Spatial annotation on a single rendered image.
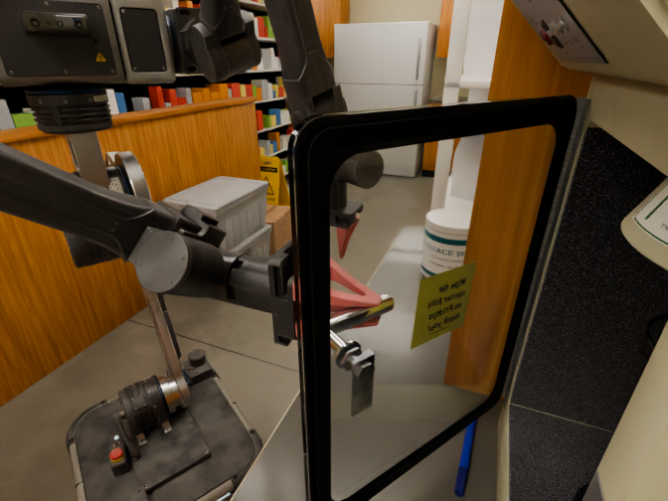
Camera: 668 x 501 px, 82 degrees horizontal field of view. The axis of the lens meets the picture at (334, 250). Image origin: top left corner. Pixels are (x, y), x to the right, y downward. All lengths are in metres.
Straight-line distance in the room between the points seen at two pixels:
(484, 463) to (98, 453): 1.31
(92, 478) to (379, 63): 4.75
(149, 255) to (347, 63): 5.04
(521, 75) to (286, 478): 0.56
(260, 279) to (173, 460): 1.16
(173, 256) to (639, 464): 0.33
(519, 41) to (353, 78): 4.85
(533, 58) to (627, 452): 0.39
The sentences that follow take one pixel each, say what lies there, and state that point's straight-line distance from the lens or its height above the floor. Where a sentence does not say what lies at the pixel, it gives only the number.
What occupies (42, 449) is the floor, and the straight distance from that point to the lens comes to 2.12.
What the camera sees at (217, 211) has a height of 0.64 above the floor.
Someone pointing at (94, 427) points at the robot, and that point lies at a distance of 1.74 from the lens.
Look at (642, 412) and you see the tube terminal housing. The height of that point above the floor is 1.29.
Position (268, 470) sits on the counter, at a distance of 0.58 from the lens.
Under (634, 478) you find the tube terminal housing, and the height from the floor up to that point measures 1.27.
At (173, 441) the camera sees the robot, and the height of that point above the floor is 0.26.
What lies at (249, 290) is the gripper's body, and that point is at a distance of 0.40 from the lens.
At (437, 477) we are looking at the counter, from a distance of 0.59.
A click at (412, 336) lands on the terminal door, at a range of 0.37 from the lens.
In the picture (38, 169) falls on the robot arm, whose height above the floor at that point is 1.34.
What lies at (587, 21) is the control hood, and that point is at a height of 1.43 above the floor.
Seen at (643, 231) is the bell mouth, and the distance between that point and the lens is 0.29.
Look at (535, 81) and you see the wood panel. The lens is 0.51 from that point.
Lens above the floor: 1.42
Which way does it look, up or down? 26 degrees down
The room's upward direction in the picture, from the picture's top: straight up
